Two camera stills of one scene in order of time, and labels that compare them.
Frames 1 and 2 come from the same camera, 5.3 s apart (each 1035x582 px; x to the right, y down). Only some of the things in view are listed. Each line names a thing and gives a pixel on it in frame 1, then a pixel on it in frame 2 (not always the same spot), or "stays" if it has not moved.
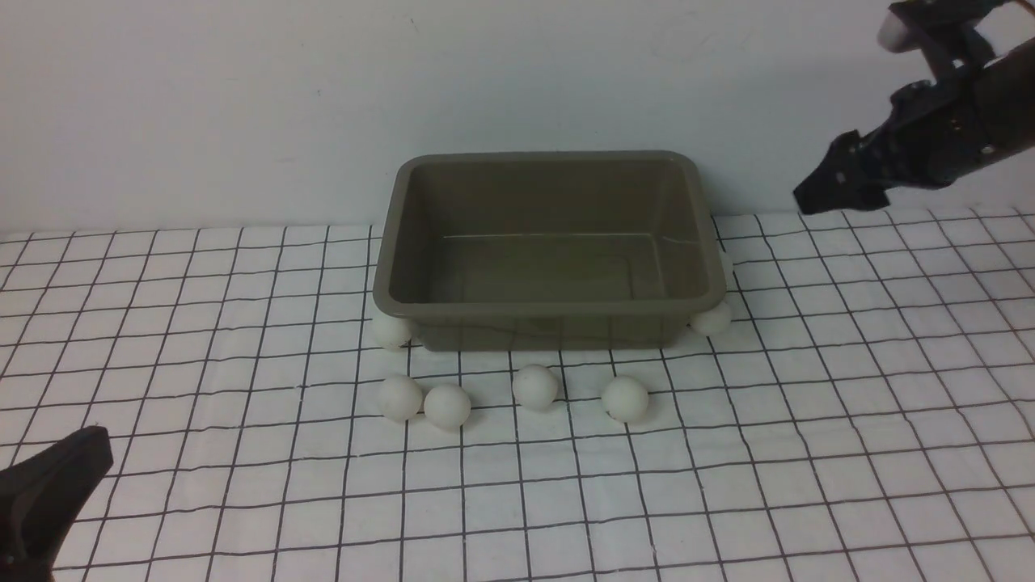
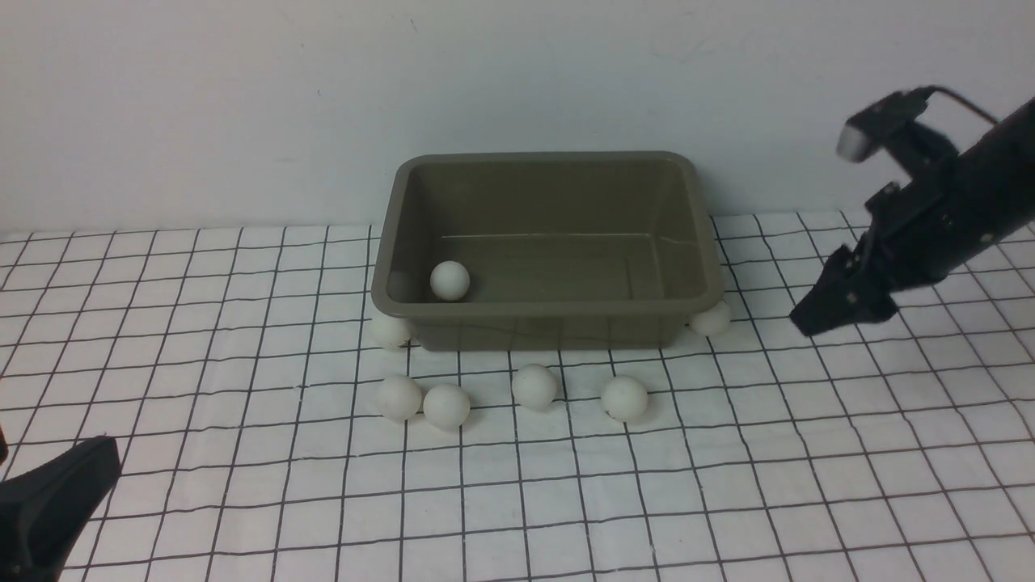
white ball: x=713 y=322 stays
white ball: x=534 y=386 stays
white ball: x=728 y=266 → x=449 y=280
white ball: x=447 y=405 stays
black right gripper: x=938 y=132 → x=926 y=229
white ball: x=400 y=397 stays
